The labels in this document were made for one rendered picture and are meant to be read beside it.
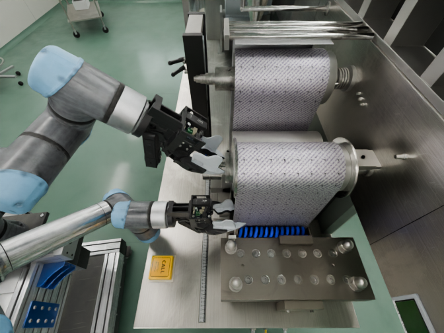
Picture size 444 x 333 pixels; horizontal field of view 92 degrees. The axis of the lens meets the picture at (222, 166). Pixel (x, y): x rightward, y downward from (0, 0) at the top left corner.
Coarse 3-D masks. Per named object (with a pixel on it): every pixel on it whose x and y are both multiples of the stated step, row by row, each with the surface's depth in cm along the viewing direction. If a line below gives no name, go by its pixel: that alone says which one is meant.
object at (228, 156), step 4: (228, 156) 50; (232, 156) 50; (228, 160) 49; (232, 160) 49; (228, 164) 49; (232, 164) 49; (228, 168) 49; (232, 168) 49; (228, 172) 49; (232, 172) 49; (228, 176) 50; (232, 176) 50; (228, 180) 50; (232, 180) 50
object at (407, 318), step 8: (400, 304) 42; (408, 304) 41; (400, 312) 42; (408, 312) 41; (416, 312) 39; (408, 320) 41; (416, 320) 39; (408, 328) 41; (416, 328) 39; (424, 328) 37
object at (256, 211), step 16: (240, 208) 57; (256, 208) 57; (272, 208) 57; (288, 208) 57; (304, 208) 57; (320, 208) 57; (256, 224) 66; (272, 224) 66; (288, 224) 66; (304, 224) 66
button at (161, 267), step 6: (156, 258) 71; (162, 258) 71; (168, 258) 71; (156, 264) 70; (162, 264) 70; (168, 264) 70; (150, 270) 69; (156, 270) 69; (162, 270) 69; (168, 270) 69; (150, 276) 68; (156, 276) 68; (162, 276) 68; (168, 276) 68
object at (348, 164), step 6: (234, 150) 48; (342, 150) 48; (234, 156) 48; (348, 156) 48; (234, 162) 47; (348, 162) 47; (234, 168) 47; (348, 168) 47; (234, 174) 47; (348, 174) 47; (234, 180) 48; (348, 180) 48; (234, 186) 49; (342, 186) 49
